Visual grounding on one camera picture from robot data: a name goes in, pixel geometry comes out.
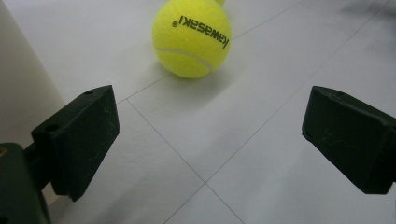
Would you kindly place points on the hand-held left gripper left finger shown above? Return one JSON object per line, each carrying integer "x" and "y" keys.
{"x": 77, "y": 143}

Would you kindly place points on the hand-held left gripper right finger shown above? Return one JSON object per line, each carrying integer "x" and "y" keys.
{"x": 348, "y": 140}

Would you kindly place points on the white plastic basket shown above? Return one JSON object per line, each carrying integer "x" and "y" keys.
{"x": 21, "y": 77}

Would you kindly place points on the yellow tennis ball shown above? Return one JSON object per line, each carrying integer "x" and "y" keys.
{"x": 191, "y": 37}
{"x": 219, "y": 2}

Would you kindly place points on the white table mat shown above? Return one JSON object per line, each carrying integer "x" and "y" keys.
{"x": 249, "y": 130}

